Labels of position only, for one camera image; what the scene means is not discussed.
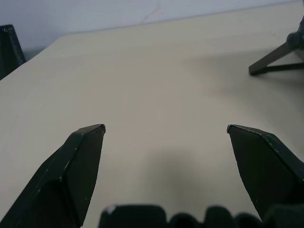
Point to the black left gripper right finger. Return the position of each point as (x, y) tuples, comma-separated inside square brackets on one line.
[(268, 171)]

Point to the black whiteboard easel stand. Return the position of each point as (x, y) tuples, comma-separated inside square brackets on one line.
[(280, 57)]

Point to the black tapered stand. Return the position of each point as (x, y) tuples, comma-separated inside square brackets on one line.
[(9, 52)]

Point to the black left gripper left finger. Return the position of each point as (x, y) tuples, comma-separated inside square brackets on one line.
[(59, 180)]

